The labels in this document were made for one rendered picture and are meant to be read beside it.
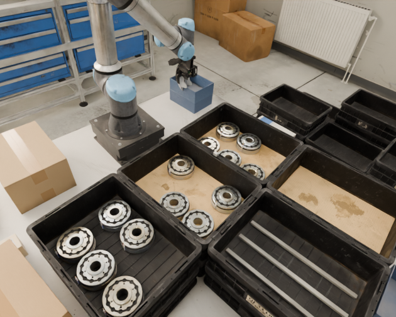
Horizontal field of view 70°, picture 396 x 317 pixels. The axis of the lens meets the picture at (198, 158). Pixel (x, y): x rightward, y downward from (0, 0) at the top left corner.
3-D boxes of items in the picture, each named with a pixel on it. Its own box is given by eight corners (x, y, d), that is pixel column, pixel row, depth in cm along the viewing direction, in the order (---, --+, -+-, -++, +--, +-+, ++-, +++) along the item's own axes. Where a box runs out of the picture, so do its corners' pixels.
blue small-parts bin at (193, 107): (170, 99, 167) (169, 88, 163) (187, 90, 176) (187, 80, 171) (194, 114, 158) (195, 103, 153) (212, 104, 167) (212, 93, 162)
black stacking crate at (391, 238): (258, 207, 102) (264, 187, 94) (297, 165, 118) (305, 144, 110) (370, 283, 84) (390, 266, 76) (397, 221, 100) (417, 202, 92)
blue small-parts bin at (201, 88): (170, 88, 163) (169, 77, 158) (188, 80, 171) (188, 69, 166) (194, 103, 153) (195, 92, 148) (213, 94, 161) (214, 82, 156)
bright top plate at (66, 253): (51, 241, 83) (50, 240, 83) (83, 221, 88) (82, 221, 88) (66, 266, 78) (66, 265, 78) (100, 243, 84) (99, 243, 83)
